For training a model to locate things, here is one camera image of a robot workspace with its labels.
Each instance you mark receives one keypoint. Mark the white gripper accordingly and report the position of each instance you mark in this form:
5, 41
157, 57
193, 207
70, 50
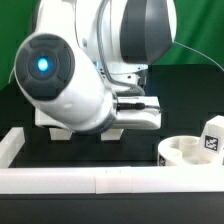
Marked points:
138, 112

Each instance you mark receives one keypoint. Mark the white round stool seat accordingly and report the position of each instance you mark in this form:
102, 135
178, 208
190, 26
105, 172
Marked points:
184, 151

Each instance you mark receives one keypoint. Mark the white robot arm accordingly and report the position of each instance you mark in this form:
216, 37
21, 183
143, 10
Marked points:
79, 66

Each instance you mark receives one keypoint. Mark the white U-shaped fence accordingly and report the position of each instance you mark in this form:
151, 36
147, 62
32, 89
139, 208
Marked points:
100, 180

